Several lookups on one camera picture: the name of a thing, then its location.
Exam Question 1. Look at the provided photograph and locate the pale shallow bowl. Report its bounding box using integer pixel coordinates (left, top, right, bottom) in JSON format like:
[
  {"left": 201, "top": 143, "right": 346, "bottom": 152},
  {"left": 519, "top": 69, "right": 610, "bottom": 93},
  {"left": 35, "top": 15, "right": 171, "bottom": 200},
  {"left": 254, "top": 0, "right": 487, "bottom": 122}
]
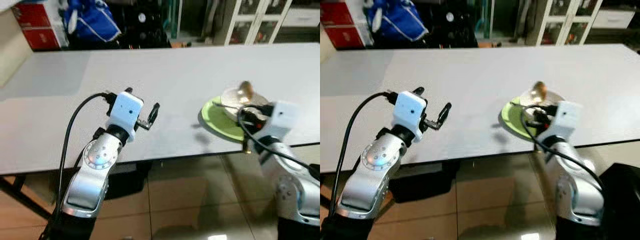
[
  {"left": 220, "top": 87, "right": 271, "bottom": 124},
  {"left": 519, "top": 88, "right": 567, "bottom": 115}
]

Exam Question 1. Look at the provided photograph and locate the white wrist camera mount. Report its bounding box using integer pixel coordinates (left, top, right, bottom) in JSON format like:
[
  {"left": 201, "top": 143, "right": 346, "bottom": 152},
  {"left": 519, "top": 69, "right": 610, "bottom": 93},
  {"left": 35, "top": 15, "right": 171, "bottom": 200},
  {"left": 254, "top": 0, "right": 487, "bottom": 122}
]
[
  {"left": 107, "top": 91, "right": 145, "bottom": 142},
  {"left": 547, "top": 100, "right": 584, "bottom": 144},
  {"left": 259, "top": 101, "right": 301, "bottom": 144},
  {"left": 391, "top": 91, "right": 429, "bottom": 144}
]

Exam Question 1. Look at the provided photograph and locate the black equipment rack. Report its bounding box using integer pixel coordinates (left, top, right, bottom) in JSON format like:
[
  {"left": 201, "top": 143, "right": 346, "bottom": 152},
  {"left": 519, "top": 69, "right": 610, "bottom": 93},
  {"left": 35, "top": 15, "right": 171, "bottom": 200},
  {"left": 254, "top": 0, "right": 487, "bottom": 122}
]
[
  {"left": 425, "top": 0, "right": 478, "bottom": 49},
  {"left": 118, "top": 0, "right": 173, "bottom": 49}
]

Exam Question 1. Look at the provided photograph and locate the red cardboard box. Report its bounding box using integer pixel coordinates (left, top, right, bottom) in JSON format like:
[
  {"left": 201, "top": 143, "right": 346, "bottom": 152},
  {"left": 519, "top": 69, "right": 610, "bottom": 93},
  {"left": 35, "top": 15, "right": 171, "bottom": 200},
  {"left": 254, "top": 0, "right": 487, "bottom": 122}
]
[
  {"left": 22, "top": 26, "right": 63, "bottom": 51},
  {"left": 12, "top": 2, "right": 53, "bottom": 29},
  {"left": 335, "top": 24, "right": 368, "bottom": 50},
  {"left": 320, "top": 2, "right": 362, "bottom": 27}
]

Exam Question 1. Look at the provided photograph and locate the white glass door cabinet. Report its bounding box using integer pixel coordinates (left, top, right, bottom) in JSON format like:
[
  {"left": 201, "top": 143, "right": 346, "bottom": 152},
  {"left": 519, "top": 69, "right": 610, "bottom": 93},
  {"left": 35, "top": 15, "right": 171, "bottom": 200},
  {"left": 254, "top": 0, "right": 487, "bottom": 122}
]
[
  {"left": 524, "top": 0, "right": 602, "bottom": 47},
  {"left": 212, "top": 0, "right": 294, "bottom": 47}
]

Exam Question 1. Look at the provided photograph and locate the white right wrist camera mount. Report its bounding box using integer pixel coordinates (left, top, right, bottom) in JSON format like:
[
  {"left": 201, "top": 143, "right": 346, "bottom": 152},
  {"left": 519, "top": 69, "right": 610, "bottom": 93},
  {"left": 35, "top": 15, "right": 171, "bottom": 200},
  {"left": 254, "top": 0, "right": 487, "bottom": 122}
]
[
  {"left": 259, "top": 101, "right": 301, "bottom": 144},
  {"left": 547, "top": 100, "right": 584, "bottom": 144}
]

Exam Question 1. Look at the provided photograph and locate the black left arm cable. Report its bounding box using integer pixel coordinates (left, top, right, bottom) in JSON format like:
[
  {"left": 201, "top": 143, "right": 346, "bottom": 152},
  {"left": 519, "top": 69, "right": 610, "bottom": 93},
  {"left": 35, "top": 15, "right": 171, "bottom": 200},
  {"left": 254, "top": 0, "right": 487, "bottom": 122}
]
[
  {"left": 51, "top": 92, "right": 117, "bottom": 236},
  {"left": 327, "top": 91, "right": 402, "bottom": 221}
]

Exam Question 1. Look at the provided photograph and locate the black table leg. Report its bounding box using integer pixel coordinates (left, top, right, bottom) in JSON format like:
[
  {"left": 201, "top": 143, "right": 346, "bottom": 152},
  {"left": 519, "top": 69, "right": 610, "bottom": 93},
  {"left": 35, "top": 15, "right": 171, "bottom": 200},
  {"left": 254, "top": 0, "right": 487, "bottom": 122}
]
[{"left": 0, "top": 175, "right": 53, "bottom": 222}]

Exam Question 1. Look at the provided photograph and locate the black chair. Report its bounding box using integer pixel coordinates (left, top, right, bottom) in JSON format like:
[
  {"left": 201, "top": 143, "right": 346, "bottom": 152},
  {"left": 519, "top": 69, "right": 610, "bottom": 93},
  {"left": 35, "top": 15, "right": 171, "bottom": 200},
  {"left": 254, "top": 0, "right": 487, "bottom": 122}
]
[{"left": 597, "top": 162, "right": 640, "bottom": 240}]

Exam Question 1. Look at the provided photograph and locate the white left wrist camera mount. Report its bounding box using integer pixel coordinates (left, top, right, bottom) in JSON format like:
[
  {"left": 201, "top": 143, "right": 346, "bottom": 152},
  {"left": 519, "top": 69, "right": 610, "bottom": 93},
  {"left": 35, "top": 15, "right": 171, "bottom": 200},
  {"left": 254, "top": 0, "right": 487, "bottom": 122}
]
[
  {"left": 391, "top": 91, "right": 429, "bottom": 144},
  {"left": 107, "top": 91, "right": 145, "bottom": 142}
]

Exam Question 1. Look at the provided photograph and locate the green round plate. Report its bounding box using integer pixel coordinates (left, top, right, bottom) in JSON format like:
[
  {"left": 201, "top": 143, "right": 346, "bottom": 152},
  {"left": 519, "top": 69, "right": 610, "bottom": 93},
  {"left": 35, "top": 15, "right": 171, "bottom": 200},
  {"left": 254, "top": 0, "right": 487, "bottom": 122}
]
[
  {"left": 200, "top": 95, "right": 251, "bottom": 144},
  {"left": 500, "top": 97, "right": 540, "bottom": 141}
]

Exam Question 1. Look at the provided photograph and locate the white low drawer unit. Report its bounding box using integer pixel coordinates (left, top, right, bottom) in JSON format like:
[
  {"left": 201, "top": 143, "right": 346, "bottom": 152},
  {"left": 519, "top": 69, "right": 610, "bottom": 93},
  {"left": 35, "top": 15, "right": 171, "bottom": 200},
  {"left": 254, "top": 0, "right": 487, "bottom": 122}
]
[
  {"left": 280, "top": 7, "right": 321, "bottom": 29},
  {"left": 590, "top": 7, "right": 637, "bottom": 29}
]

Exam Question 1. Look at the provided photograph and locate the blue fabric bag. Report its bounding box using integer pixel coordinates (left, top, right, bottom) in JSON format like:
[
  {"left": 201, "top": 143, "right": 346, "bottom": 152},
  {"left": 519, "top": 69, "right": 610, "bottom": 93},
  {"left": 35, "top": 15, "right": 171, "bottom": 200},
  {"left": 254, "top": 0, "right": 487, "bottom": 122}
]
[
  {"left": 366, "top": 0, "right": 429, "bottom": 44},
  {"left": 61, "top": 0, "right": 122, "bottom": 44}
]

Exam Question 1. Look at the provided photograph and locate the black stool under table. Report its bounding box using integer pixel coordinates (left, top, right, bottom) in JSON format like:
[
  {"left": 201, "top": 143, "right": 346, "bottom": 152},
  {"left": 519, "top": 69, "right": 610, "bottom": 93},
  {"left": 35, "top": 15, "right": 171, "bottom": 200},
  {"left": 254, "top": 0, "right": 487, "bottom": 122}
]
[
  {"left": 104, "top": 161, "right": 154, "bottom": 202},
  {"left": 389, "top": 161, "right": 459, "bottom": 203}
]

